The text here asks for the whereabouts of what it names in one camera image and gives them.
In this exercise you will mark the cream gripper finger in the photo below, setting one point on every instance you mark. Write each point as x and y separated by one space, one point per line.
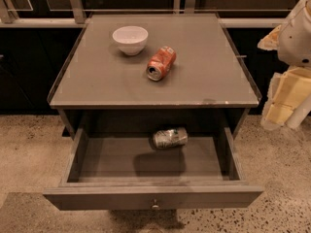
274 116
270 41

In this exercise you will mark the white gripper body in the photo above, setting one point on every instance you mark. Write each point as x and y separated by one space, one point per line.
297 41

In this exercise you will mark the green silver 7up can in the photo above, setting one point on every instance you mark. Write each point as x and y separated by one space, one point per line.
169 138

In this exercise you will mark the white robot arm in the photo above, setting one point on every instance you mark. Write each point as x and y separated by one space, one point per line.
294 49

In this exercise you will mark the orange soda can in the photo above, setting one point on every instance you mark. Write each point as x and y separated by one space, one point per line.
160 63

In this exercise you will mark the metal drawer knob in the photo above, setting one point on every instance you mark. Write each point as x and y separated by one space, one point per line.
155 205

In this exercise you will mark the grey cabinet with counter top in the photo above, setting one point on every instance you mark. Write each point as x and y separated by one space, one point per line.
206 73

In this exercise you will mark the open grey top drawer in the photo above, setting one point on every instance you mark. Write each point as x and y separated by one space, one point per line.
125 171

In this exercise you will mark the white ceramic bowl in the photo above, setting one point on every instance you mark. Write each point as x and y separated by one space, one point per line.
131 40

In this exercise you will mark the metal railing frame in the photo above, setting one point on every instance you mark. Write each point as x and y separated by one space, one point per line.
76 13

